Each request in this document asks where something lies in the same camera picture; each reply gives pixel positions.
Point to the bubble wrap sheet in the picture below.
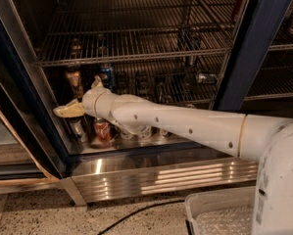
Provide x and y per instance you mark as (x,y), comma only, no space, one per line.
(235,221)

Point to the red Coca-Cola can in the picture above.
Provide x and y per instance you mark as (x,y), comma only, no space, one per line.
(102,130)

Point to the dark blue fridge pillar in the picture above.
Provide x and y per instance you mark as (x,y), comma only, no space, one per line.
(261,22)

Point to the blue Pepsi can on shelf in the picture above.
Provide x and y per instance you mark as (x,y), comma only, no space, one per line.
(107,75)

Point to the clear plastic bin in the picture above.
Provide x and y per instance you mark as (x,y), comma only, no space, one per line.
(210,201)

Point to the right compartment wire shelf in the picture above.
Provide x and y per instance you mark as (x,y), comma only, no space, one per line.
(275,77)

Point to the orange soda can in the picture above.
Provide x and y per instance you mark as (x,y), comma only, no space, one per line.
(73,76)

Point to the white green can right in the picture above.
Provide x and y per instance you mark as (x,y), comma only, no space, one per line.
(146,132)

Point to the white green can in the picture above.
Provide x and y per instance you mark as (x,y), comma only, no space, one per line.
(126,135)
(146,132)

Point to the middle wire fridge shelf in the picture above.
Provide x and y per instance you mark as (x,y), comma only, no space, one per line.
(171,82)

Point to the open fridge glass door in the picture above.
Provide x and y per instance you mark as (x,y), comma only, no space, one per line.
(29,145)

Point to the blue silver can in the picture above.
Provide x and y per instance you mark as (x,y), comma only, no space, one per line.
(164,134)

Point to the white green can left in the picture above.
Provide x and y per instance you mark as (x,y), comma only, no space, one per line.
(126,135)

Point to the steel fridge base grille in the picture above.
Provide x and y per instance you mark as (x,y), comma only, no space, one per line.
(152,170)

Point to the upper wire fridge shelf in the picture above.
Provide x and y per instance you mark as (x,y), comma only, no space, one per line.
(98,31)

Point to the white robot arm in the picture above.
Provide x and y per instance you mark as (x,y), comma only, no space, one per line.
(266,140)

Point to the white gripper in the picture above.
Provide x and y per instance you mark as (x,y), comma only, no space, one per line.
(89,104)

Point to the wire fridge shelf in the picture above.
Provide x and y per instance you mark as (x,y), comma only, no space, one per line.
(171,82)
(98,31)

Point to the clear lying bottle on shelf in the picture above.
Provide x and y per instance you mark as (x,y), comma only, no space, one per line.
(206,78)

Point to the silver can bottom left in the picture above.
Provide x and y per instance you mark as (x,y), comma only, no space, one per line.
(77,129)

